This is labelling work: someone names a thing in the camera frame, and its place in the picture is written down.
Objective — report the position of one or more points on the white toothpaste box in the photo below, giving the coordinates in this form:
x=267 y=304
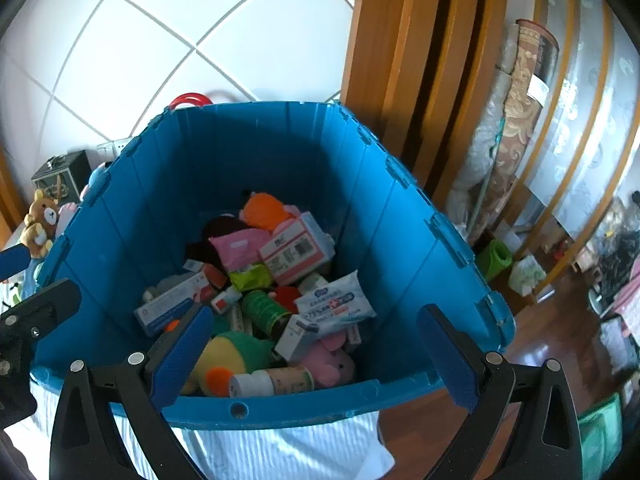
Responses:
x=165 y=307

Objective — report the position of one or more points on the pink pig plush blue hat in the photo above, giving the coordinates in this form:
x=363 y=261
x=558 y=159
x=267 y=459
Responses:
x=97 y=175

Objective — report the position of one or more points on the brown bear plush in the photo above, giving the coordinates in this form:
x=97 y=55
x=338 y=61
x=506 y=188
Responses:
x=45 y=220

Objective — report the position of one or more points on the black plush toy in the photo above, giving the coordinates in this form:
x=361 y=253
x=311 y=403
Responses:
x=200 y=255

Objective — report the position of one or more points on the white carton box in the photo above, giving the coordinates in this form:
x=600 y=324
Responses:
x=295 y=340

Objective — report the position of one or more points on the dark green jar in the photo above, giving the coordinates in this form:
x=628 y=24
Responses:
x=265 y=310

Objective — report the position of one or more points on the green and yellow plush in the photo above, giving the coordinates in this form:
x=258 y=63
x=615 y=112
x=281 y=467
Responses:
x=235 y=355

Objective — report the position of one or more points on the small white red bottle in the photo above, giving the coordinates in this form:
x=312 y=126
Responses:
x=225 y=300

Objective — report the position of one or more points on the green plastic crate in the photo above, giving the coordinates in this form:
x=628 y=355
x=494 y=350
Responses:
x=600 y=435

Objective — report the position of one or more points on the green rolled mat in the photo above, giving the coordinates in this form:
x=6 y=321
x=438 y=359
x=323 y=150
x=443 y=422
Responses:
x=495 y=260

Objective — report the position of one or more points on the orange plush toy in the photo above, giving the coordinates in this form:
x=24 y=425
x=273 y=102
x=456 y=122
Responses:
x=265 y=210

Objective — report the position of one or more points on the white wet wipes pack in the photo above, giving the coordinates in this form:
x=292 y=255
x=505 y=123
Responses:
x=335 y=305

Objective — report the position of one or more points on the wooden headboard frame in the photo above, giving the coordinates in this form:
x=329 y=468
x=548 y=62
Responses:
x=400 y=60

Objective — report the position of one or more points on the white rolled quilt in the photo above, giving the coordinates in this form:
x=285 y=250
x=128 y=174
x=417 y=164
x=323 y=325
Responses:
x=480 y=150

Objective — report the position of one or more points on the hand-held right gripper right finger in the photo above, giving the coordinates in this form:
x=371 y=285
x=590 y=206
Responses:
x=445 y=355

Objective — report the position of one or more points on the red round item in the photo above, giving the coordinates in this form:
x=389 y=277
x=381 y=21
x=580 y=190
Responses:
x=286 y=297

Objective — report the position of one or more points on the small pink pig plush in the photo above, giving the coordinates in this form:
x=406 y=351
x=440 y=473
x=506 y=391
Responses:
x=325 y=360

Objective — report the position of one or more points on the pink and white box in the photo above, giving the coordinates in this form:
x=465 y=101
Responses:
x=295 y=255

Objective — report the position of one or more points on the green snack pack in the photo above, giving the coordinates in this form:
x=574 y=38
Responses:
x=250 y=277

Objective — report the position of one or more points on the red plastic carry case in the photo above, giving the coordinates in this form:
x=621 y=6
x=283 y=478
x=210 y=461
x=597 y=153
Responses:
x=187 y=97

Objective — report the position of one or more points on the white wall socket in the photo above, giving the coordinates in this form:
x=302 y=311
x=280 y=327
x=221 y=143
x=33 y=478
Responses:
x=124 y=145
x=106 y=148

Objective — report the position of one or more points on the beige tube white cap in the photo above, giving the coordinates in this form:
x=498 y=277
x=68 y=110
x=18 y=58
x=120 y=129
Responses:
x=280 y=380

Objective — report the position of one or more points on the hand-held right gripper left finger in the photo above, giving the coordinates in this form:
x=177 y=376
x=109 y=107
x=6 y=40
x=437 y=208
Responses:
x=182 y=355

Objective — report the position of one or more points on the white plastic bag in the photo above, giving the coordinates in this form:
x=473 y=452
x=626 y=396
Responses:
x=527 y=272

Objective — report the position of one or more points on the dark clothes pile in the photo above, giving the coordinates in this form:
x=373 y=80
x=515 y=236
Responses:
x=620 y=245

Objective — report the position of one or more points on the blue plastic storage bin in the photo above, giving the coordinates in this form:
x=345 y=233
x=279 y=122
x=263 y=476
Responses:
x=150 y=185

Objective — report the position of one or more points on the patterned rolled carpet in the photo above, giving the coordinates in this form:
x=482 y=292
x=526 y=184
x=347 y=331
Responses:
x=525 y=110

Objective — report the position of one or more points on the dark tin box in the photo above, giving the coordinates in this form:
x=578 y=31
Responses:
x=70 y=170

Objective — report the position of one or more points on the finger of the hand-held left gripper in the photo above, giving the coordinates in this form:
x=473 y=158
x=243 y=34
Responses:
x=50 y=305
x=12 y=262

